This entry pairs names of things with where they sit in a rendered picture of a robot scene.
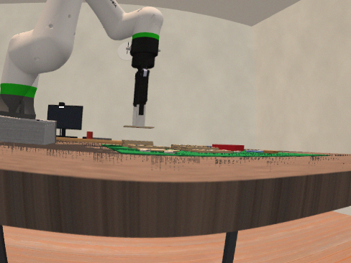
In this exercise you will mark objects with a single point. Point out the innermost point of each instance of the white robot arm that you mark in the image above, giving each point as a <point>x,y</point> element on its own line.
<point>49,45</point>

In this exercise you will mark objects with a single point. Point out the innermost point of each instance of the red rectangular tile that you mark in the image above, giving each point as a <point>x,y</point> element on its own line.
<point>229,147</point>

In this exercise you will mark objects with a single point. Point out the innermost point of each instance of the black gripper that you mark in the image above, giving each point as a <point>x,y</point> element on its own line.
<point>142,63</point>

